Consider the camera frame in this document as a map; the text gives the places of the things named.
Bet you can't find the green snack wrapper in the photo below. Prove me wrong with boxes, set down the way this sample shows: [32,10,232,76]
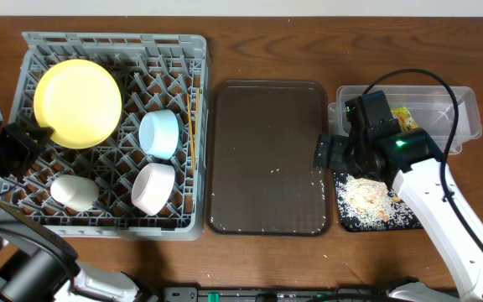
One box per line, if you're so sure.
[392,107,418,132]

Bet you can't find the rice and food scraps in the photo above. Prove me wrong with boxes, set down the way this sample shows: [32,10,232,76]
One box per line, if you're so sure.
[336,175,406,227]

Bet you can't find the white cup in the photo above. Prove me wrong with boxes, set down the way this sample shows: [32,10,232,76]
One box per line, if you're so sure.
[50,174,99,211]

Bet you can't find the yellow plate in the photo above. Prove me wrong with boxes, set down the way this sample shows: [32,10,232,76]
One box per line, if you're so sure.
[33,59,122,149]

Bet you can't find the pink bowl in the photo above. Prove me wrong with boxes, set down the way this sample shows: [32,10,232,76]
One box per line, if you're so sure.
[131,163,175,216]

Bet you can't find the light blue bowl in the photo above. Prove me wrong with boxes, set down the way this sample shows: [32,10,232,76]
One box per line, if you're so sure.
[138,110,179,159]

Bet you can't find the wooden chopstick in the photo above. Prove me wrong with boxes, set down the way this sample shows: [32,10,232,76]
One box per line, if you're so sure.
[195,88,200,143]
[186,94,196,174]

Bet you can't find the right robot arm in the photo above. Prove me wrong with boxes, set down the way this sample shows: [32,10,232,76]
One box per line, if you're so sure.
[314,91,483,301]

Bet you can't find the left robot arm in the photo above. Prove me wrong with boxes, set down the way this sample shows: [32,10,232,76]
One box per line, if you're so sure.
[0,113,164,302]

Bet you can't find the black rectangular tray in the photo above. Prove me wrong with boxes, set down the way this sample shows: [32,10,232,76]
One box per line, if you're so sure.
[334,173,423,232]

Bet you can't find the clear plastic bin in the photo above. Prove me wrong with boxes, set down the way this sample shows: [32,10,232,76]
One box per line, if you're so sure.
[328,85,482,155]

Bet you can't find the dark brown serving tray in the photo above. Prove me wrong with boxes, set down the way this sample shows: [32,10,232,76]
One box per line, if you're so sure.
[205,80,333,237]

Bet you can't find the grey plastic dish rack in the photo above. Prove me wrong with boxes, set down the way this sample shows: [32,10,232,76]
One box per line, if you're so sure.
[0,32,211,241]

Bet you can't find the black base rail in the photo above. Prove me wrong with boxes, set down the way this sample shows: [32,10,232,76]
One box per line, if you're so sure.
[161,287,395,302]

